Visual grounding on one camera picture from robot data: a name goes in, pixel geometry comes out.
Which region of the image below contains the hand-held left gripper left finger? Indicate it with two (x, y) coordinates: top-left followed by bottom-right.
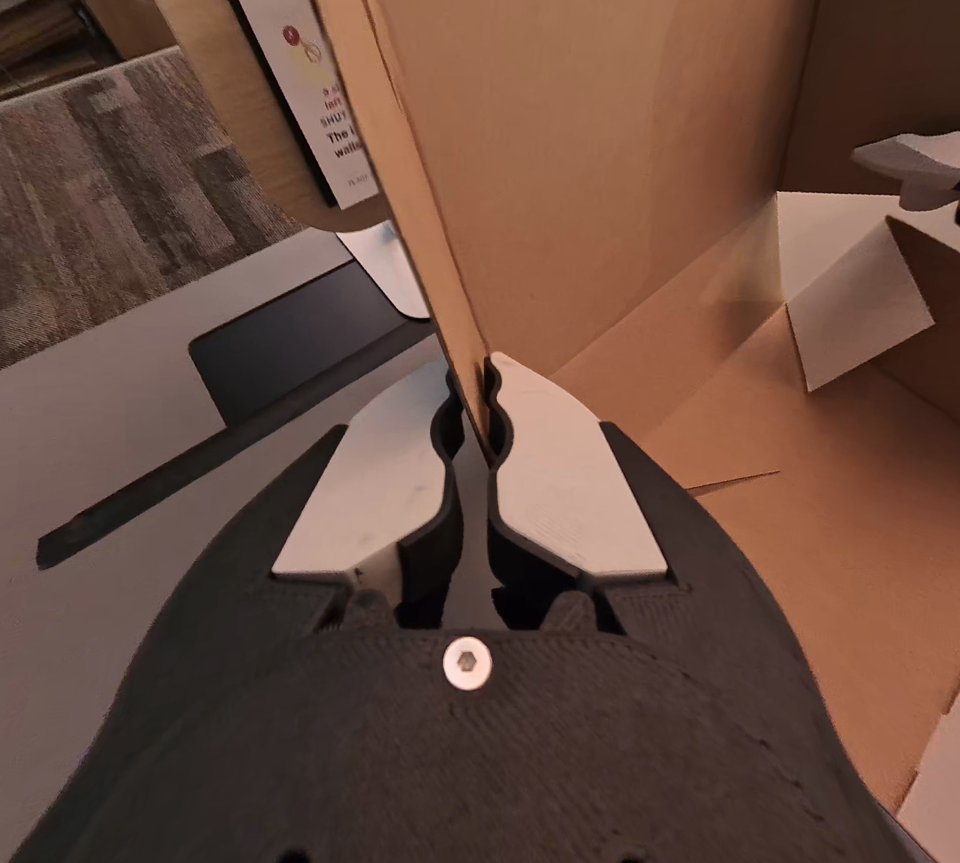
(271, 356), (470, 611)

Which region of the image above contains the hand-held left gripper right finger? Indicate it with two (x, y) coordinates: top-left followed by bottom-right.
(483, 351), (670, 592)

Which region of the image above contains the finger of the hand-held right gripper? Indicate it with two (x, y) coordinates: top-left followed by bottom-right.
(851, 131), (960, 213)

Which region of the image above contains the white and brown cardboard box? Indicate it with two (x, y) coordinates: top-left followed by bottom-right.
(285, 0), (960, 849)

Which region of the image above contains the black desk mat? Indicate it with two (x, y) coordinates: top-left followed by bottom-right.
(36, 255), (451, 572)

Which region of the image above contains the printed instruction sheet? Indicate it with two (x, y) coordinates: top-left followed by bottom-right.
(187, 0), (387, 212)

